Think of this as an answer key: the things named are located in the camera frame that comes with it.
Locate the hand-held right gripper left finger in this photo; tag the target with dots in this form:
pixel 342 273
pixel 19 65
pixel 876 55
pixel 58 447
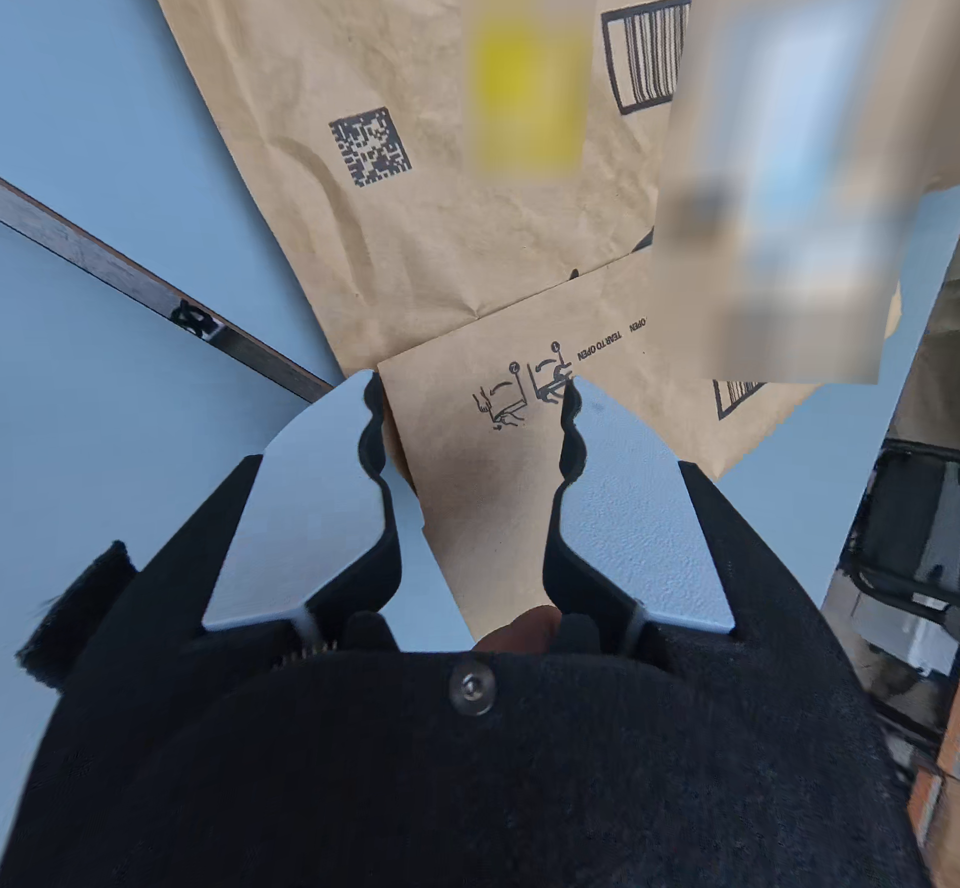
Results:
pixel 300 520

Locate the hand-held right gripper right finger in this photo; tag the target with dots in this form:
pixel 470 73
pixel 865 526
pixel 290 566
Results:
pixel 637 528

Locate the small brown paper mailer bag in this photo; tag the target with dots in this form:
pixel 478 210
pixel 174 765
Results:
pixel 480 513

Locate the grey desk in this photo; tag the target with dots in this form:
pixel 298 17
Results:
pixel 90 77

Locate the person's right hand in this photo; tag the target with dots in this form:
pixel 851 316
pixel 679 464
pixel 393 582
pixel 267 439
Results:
pixel 521 629

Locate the black office chair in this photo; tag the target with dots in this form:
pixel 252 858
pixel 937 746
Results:
pixel 907 513

